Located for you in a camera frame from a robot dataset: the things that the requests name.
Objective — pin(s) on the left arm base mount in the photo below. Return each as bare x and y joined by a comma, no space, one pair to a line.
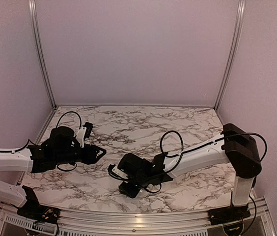
40,213

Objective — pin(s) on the left aluminium frame post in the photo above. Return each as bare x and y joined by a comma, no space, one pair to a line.
39,49

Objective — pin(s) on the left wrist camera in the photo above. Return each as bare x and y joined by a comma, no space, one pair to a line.
83,133

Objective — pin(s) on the right aluminium frame post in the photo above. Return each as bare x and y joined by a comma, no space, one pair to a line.
232,53

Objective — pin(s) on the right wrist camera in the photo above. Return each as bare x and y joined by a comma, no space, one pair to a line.
115,172

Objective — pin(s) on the aluminium frame post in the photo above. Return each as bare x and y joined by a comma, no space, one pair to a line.
232,53
39,49

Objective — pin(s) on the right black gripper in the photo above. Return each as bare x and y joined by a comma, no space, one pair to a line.
129,192

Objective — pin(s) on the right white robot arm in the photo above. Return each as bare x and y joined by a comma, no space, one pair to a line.
232,145

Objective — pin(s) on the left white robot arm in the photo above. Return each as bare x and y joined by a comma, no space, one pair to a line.
63,146

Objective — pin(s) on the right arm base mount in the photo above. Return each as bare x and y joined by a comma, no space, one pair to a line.
228,214

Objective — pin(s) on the front aluminium rail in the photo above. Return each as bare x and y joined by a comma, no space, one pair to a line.
94,223

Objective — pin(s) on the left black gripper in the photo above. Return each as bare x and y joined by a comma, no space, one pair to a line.
90,157

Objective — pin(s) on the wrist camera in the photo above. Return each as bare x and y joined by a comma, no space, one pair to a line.
115,172
83,133

